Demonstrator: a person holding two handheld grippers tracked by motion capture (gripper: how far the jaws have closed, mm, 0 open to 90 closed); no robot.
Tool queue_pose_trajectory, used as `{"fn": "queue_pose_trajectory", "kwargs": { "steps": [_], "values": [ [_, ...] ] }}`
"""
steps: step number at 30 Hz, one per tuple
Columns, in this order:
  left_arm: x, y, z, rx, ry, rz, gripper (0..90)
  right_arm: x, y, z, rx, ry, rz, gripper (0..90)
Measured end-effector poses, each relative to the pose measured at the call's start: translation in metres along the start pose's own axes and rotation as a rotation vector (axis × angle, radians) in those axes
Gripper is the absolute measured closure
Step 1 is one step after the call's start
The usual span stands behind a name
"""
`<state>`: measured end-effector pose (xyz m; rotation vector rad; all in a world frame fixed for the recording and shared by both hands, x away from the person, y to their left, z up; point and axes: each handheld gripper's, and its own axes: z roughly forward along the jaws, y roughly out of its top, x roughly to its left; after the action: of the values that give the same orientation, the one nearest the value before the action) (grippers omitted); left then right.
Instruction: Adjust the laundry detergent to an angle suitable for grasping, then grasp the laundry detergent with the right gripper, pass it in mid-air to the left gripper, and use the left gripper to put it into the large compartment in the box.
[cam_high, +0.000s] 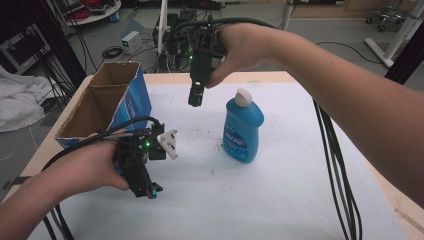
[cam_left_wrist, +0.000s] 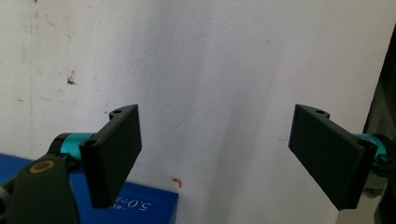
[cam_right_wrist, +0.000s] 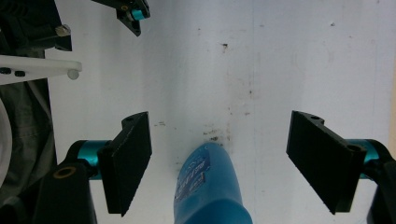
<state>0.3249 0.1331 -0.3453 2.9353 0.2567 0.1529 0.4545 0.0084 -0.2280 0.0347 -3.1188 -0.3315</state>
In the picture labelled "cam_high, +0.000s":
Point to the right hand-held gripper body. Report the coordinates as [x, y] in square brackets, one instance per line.
[201, 56]

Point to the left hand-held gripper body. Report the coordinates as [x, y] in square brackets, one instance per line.
[138, 160]

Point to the blue bottle with white cap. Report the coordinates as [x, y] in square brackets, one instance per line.
[241, 133]

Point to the blue cardboard box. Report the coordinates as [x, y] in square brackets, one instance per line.
[133, 100]

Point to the person's right hand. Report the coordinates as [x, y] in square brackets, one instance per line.
[243, 46]

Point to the person's left hand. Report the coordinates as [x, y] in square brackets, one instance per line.
[83, 166]

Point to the black computer case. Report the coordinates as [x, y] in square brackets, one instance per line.
[176, 40]

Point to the small white device box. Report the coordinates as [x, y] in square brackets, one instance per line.
[131, 41]

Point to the round white table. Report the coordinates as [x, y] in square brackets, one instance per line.
[106, 11]

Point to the white table mat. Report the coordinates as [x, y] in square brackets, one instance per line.
[266, 200]

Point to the black tape strip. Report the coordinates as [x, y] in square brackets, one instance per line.
[18, 182]

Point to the white crumpled cloth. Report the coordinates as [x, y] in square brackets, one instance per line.
[20, 100]

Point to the black curtain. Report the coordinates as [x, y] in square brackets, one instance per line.
[63, 43]
[408, 56]

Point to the black wheeled stool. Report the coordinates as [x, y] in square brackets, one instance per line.
[386, 15]

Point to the white stand frame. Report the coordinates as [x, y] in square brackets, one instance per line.
[396, 36]

